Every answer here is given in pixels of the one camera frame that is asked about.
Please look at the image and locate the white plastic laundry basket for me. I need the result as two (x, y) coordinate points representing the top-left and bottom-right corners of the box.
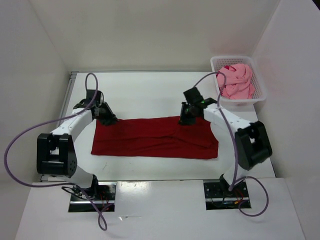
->
(210, 55), (266, 106)

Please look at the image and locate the pink t shirt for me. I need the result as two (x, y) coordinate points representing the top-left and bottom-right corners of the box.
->
(216, 63), (256, 100)

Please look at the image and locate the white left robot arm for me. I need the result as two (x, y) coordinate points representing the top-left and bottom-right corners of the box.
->
(36, 89), (118, 200)

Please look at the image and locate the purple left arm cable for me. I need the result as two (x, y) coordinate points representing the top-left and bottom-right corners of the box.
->
(4, 72), (116, 231)

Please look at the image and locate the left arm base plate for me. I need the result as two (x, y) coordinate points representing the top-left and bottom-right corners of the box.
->
(62, 181), (117, 213)

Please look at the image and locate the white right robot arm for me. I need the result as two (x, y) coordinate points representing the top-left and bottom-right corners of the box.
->
(179, 87), (273, 197)

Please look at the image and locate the dark red t shirt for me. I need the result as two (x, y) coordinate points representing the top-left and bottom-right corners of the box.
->
(91, 116), (219, 160)

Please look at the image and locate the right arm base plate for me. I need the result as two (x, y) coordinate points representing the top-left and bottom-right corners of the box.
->
(203, 179), (251, 211)

